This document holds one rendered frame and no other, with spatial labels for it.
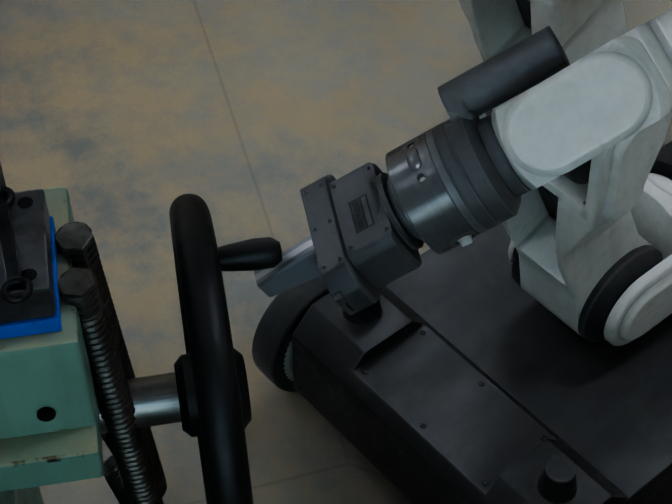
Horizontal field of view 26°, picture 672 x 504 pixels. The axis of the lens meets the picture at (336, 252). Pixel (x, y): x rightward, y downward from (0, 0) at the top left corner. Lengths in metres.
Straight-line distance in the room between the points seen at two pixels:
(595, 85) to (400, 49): 1.58
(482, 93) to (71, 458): 0.40
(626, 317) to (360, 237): 0.76
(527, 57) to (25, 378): 0.43
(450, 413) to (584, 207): 0.37
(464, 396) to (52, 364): 0.98
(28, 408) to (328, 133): 1.54
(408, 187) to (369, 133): 1.36
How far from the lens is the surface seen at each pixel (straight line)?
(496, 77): 1.09
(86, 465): 0.98
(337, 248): 1.09
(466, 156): 1.07
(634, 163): 1.55
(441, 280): 1.99
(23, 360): 0.92
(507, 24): 1.50
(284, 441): 2.03
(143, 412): 1.05
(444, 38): 2.63
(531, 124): 1.04
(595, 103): 1.04
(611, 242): 1.75
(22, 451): 0.98
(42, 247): 0.91
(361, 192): 1.11
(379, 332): 1.87
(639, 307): 1.80
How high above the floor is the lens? 1.66
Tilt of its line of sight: 47 degrees down
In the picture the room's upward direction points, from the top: straight up
